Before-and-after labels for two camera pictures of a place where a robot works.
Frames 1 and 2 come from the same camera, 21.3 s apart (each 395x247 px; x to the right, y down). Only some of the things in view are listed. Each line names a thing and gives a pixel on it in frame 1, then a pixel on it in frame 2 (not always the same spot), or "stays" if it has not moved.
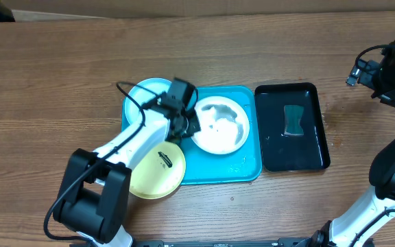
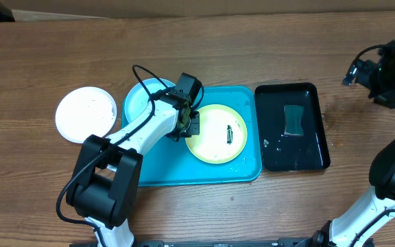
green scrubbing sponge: (293, 114) stays
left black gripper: (194, 126) stays
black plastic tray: (282, 152) stays
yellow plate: (159, 171) to (223, 134)
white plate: (223, 123) to (85, 111)
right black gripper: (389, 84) stays
